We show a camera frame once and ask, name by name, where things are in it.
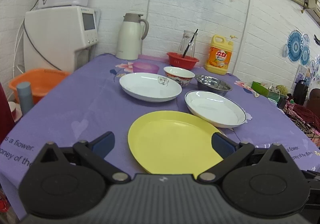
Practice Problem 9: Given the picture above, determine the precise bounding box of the yellow plastic plate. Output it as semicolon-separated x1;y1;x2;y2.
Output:
127;111;225;174

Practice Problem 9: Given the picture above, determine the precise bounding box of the blue paper fan wall decoration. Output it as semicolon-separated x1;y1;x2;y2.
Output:
282;29;312;66

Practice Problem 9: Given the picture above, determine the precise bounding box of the clear glass carafe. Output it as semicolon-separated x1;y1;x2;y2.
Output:
177;30;198;58

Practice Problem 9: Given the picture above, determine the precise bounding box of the red plastic colander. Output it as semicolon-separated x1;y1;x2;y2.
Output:
167;52;199;70

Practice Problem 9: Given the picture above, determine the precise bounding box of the black speaker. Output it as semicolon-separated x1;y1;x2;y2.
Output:
292;80;309;106

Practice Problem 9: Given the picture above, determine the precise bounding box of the white water dispenser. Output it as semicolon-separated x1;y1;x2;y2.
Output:
23;6;101;74

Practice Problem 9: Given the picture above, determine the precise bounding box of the white plate with floral print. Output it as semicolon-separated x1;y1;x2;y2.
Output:
119;72;182;102

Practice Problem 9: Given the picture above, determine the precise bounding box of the red patterned ceramic bowl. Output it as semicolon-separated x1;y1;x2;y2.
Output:
163;66;195;87

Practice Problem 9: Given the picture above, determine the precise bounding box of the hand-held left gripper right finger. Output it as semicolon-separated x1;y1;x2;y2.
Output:
197;133;293;184

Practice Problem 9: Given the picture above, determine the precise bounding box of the yellow detergent bottle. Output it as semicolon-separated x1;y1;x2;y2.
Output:
205;34;237;76

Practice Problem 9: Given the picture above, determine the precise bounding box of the purple plastic bowl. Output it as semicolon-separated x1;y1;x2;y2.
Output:
132;61;160;74

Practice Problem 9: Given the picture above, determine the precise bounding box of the green box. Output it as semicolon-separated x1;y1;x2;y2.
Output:
251;81;288;101

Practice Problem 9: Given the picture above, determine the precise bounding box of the stainless steel bowl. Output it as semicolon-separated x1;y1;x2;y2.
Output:
194;75;233;96

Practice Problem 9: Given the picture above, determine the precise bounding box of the patterned cloth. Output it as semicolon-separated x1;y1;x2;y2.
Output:
282;103;320;146

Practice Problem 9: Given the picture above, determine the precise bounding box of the purple floral tablecloth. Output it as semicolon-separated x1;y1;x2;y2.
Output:
0;53;320;224

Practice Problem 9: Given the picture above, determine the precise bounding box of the grey blue bottle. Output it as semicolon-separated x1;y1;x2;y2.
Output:
16;82;35;116

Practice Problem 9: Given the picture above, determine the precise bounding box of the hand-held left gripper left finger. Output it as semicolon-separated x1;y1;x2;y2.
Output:
32;131;131;184

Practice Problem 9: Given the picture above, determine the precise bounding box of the black stirring stick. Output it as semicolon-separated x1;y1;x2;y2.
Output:
182;29;199;58

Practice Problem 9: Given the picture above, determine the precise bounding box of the dark red cloth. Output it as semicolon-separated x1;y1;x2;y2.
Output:
0;81;15;139

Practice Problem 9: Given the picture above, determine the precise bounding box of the cream thermos jug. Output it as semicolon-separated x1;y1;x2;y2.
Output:
115;13;150;60

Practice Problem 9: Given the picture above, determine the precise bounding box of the white plate with blue rim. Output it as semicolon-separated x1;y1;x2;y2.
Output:
184;90;247;129

